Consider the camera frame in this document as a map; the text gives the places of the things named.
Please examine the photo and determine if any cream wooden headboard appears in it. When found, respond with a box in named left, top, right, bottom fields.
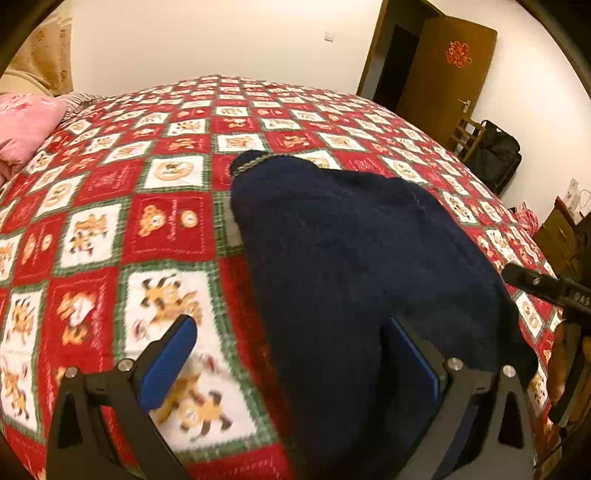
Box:
left=0, top=68, right=56, bottom=96

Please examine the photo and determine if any striped pillow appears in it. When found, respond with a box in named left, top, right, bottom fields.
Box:
left=58, top=91, right=107, bottom=116

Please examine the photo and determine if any person's right hand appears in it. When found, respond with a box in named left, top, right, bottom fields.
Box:
left=547, top=322, right=591, bottom=407

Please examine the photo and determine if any red plastic bag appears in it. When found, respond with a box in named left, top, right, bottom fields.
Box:
left=514, top=203, right=540, bottom=237

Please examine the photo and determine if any brown wooden door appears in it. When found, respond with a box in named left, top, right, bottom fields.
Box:
left=396, top=14, right=499, bottom=149

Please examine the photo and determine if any wooden chair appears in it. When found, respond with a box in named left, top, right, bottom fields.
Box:
left=450, top=113, right=488, bottom=163

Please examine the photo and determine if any dark wooden door frame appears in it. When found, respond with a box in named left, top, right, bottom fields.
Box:
left=355, top=0, right=445, bottom=100

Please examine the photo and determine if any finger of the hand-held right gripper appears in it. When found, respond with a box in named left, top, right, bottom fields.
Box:
left=501, top=262, right=568, bottom=304

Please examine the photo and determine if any black travel bag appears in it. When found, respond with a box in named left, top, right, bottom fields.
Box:
left=473, top=119, right=523, bottom=195

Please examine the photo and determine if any red checked printed blanket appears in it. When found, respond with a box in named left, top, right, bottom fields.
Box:
left=0, top=74, right=570, bottom=480

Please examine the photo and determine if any red paper door decoration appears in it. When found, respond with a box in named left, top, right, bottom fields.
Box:
left=445, top=40, right=472, bottom=68

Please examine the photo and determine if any white box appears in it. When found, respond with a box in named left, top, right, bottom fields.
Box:
left=563, top=177, right=583, bottom=214

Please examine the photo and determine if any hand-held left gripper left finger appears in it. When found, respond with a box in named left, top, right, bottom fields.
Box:
left=46, top=314, right=199, bottom=480

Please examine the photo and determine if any navy patterned knit sweater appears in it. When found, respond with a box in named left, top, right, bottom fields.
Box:
left=228, top=150, right=539, bottom=480

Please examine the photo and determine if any beige patterned curtain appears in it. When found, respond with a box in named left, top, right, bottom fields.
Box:
left=7, top=14, right=75, bottom=96

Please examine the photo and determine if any pink pillow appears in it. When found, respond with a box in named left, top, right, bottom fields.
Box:
left=0, top=92, right=70, bottom=177

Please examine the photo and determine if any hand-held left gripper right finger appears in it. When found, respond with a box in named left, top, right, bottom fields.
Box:
left=381, top=316, right=537, bottom=480

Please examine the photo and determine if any brown wooden cabinet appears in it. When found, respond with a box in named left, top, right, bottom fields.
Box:
left=533, top=196, right=591, bottom=283

